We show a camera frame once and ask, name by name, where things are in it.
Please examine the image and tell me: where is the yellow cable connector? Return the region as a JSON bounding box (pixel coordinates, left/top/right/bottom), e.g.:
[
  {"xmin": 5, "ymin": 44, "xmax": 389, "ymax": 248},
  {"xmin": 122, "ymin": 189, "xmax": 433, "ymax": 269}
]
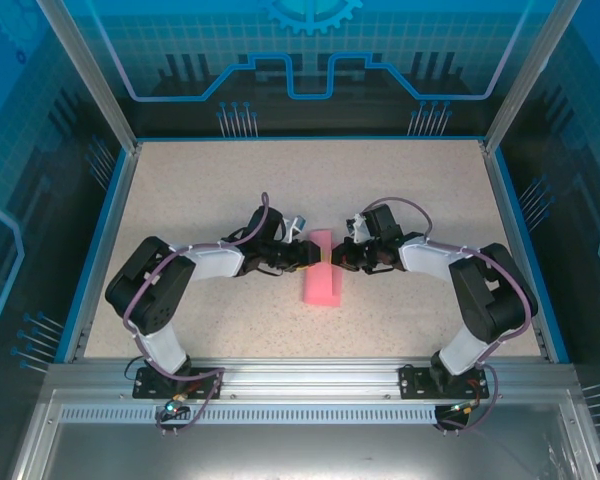
[
  {"xmin": 449, "ymin": 397, "xmax": 482, "ymax": 416},
  {"xmin": 164, "ymin": 392, "xmax": 189, "ymax": 416}
]

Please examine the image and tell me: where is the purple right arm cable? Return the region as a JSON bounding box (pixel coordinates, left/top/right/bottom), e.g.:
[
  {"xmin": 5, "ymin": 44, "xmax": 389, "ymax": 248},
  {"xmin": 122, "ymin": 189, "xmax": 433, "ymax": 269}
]
[{"xmin": 362, "ymin": 197, "xmax": 537, "ymax": 436}]

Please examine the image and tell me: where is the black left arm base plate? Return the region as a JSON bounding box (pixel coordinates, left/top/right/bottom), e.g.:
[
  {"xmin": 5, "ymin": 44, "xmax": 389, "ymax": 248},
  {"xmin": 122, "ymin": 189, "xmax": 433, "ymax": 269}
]
[{"xmin": 133, "ymin": 366, "xmax": 225, "ymax": 400}]

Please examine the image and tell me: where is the aluminium mounting rail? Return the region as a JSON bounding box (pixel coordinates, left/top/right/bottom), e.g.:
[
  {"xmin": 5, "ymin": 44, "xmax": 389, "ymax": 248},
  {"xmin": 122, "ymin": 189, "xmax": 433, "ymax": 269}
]
[{"xmin": 44, "ymin": 357, "xmax": 579, "ymax": 401}]

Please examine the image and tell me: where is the slotted aluminium cable duct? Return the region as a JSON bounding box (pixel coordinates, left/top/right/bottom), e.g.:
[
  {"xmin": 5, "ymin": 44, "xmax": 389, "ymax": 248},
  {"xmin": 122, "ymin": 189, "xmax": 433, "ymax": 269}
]
[{"xmin": 59, "ymin": 405, "xmax": 481, "ymax": 426}]

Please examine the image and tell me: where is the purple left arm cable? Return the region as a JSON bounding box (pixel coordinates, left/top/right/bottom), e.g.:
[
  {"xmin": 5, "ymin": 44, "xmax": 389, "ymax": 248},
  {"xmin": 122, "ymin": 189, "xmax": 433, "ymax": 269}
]
[{"xmin": 123, "ymin": 191, "xmax": 284, "ymax": 437}]

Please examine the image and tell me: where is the aluminium side rail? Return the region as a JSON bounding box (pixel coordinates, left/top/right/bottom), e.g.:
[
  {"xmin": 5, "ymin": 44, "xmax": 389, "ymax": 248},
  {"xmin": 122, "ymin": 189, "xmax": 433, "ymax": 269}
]
[
  {"xmin": 478, "ymin": 141, "xmax": 557, "ymax": 362},
  {"xmin": 63, "ymin": 142, "xmax": 142, "ymax": 364}
]

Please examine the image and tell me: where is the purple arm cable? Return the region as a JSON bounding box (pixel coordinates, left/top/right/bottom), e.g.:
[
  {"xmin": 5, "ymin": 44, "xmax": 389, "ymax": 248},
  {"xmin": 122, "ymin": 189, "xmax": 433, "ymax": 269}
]
[
  {"xmin": 123, "ymin": 191, "xmax": 284, "ymax": 437},
  {"xmin": 362, "ymin": 197, "xmax": 537, "ymax": 436}
]

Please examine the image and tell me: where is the thin black cable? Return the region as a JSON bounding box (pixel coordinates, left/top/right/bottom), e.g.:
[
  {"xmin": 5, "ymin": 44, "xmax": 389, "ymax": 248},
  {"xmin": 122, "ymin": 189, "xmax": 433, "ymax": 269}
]
[{"xmin": 125, "ymin": 353, "xmax": 149, "ymax": 386}]

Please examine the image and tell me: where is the aluminium frame post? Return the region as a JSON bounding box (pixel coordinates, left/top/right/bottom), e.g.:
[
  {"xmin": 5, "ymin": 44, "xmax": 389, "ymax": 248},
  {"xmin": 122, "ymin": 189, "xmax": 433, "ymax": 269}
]
[
  {"xmin": 482, "ymin": 0, "xmax": 584, "ymax": 151},
  {"xmin": 35, "ymin": 0, "xmax": 142, "ymax": 151}
]

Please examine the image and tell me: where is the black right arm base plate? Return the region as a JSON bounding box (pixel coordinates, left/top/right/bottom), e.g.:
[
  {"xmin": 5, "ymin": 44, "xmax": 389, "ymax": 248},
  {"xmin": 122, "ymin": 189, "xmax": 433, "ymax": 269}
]
[{"xmin": 398, "ymin": 363, "xmax": 491, "ymax": 400}]

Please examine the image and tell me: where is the pink cloth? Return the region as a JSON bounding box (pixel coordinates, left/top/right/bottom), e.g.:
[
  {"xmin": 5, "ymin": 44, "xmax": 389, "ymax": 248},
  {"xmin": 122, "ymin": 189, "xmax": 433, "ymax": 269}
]
[{"xmin": 299, "ymin": 227, "xmax": 345, "ymax": 308}]

